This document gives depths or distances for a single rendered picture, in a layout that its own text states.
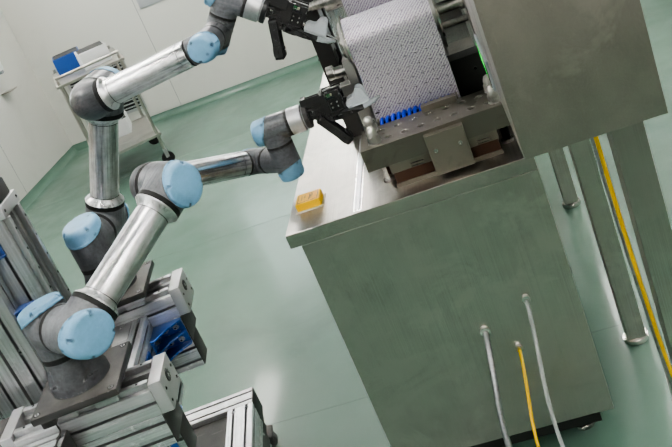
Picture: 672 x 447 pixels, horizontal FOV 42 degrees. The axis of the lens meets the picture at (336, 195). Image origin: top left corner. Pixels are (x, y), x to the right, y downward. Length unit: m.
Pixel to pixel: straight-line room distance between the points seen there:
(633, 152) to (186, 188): 1.06
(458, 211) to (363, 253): 0.27
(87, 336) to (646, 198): 1.21
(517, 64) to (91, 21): 7.14
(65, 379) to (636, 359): 1.71
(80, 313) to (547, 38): 1.16
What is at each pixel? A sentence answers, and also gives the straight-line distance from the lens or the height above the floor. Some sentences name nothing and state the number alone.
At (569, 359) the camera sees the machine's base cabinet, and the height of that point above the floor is 0.30.
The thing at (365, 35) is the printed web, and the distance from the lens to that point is 2.33.
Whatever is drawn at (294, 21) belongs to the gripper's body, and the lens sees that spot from 2.37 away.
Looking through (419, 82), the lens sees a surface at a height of 1.09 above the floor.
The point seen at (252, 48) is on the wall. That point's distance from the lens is 8.16.
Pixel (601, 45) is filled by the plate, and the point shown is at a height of 1.29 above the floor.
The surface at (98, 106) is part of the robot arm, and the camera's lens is 2.42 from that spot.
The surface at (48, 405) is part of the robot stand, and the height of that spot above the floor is 0.82.
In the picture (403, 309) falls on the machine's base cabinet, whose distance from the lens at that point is 2.35.
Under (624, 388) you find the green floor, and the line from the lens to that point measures 2.82.
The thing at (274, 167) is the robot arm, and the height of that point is 1.01.
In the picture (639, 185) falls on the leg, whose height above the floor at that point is 0.99.
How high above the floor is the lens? 1.75
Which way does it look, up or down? 21 degrees down
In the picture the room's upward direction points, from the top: 23 degrees counter-clockwise
